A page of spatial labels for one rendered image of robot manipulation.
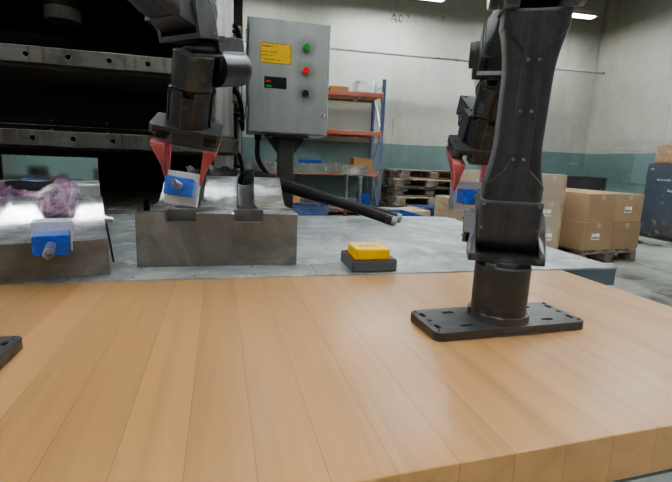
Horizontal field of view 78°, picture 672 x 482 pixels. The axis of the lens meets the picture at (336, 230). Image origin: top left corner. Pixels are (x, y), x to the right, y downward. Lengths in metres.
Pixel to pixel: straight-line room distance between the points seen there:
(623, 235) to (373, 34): 4.98
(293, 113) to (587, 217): 3.93
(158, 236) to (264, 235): 0.17
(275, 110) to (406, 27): 6.64
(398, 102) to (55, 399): 7.61
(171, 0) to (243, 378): 0.46
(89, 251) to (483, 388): 0.56
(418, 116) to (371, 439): 7.71
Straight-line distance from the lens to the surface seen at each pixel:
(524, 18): 0.49
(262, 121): 1.58
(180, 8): 0.63
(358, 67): 7.73
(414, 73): 8.00
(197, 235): 0.72
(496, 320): 0.51
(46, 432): 0.36
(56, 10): 1.94
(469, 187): 0.84
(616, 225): 5.38
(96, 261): 0.72
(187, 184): 0.68
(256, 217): 0.76
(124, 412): 0.36
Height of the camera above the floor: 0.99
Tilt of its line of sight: 10 degrees down
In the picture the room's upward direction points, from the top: 2 degrees clockwise
